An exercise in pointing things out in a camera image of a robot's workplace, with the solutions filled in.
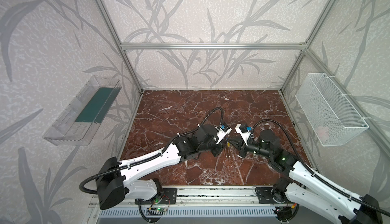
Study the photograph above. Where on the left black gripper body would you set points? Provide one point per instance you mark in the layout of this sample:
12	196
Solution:
218	147

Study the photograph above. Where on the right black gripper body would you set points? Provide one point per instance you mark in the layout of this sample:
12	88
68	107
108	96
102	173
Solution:
242	146

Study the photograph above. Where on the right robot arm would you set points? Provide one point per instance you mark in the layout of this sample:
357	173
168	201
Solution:
303	186

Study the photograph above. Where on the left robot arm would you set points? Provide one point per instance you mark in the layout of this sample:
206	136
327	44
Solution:
120	180

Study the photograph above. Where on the pink object in basket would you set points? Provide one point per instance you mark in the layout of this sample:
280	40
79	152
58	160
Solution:
322	131

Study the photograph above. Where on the small circuit board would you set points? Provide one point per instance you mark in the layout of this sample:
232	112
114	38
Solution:
157	210

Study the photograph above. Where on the green felt pad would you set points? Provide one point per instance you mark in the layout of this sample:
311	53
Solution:
98	106

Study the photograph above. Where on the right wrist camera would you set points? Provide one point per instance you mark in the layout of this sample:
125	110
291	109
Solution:
245	131

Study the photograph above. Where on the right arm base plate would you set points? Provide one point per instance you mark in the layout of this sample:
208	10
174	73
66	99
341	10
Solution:
268	195

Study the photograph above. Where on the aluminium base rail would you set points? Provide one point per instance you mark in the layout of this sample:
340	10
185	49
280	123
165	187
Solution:
213	196

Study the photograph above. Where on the white wire mesh basket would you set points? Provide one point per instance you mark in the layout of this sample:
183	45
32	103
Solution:
325	105

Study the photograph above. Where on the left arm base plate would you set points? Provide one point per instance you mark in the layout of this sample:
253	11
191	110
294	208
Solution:
167	196

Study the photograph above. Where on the clear plastic wall bin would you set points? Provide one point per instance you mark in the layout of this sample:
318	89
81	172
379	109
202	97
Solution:
65	131

